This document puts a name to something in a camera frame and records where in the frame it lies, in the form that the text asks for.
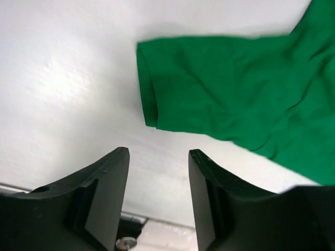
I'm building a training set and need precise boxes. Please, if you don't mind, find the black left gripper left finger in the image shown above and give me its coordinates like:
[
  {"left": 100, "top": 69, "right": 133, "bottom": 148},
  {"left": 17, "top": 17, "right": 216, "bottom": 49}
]
[{"left": 1, "top": 147, "right": 130, "bottom": 250}]

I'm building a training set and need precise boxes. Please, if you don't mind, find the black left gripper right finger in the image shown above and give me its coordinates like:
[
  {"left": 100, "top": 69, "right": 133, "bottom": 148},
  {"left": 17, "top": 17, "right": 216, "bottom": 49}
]
[{"left": 188, "top": 150, "right": 334, "bottom": 250}]

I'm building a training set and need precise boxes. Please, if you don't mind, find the green t shirt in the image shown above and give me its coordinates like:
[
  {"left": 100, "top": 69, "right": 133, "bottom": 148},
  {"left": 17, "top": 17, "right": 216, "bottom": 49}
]
[{"left": 136, "top": 1, "right": 334, "bottom": 185}]

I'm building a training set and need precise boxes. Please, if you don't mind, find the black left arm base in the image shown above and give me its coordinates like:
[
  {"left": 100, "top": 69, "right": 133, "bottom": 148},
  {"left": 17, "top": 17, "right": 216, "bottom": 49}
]
[{"left": 114, "top": 212, "right": 149, "bottom": 250}]

